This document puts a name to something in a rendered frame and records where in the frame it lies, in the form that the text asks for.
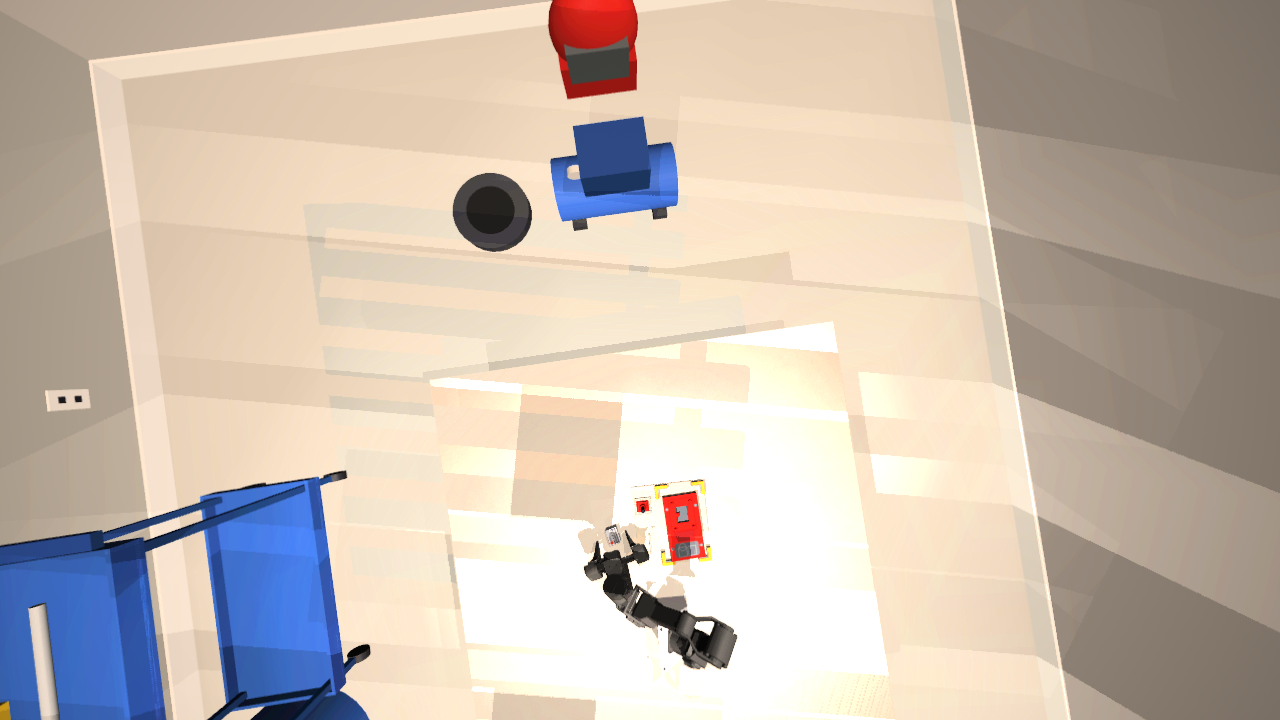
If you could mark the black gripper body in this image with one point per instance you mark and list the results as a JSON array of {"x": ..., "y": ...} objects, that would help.
[{"x": 640, "y": 554}]

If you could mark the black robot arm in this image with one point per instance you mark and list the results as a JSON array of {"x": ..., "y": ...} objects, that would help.
[{"x": 696, "y": 647}]

